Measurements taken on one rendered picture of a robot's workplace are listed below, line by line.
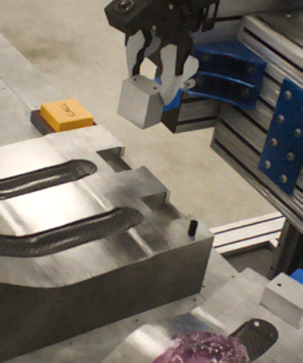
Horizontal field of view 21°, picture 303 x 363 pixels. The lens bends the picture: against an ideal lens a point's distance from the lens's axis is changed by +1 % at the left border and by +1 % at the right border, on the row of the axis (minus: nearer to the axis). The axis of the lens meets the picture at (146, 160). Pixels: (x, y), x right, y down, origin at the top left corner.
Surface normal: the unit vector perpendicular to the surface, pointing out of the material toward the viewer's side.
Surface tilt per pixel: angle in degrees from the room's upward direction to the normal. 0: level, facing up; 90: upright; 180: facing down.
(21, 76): 0
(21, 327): 90
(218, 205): 0
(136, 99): 89
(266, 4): 90
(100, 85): 0
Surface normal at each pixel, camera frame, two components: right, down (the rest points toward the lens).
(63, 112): 0.16, -0.83
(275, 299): -0.63, 0.33
